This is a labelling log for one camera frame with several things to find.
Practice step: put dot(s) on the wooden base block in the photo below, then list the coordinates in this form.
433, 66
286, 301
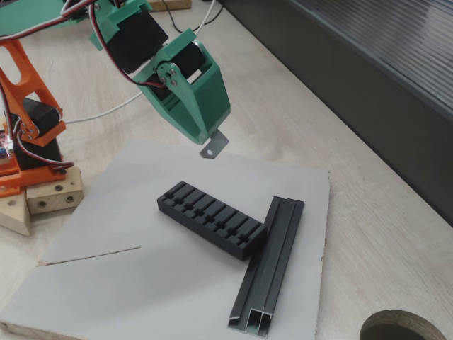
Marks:
53, 196

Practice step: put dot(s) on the grey board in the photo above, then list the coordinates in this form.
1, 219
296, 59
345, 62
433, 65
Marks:
141, 290

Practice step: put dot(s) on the black slotted rack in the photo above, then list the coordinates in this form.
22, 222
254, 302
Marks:
230, 244

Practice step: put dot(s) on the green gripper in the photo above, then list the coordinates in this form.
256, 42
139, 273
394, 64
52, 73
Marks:
209, 97

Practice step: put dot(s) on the black aluminium profile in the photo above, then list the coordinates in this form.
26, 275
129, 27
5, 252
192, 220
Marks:
272, 255

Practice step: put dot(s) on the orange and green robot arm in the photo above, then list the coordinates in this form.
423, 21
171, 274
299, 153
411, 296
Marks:
134, 39

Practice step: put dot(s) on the wooden plank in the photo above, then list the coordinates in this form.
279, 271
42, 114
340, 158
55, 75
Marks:
177, 4

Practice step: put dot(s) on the beige triangular wooden block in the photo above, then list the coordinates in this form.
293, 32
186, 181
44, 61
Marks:
14, 214

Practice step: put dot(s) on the small grey metal bracket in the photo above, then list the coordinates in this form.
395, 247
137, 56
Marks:
216, 145

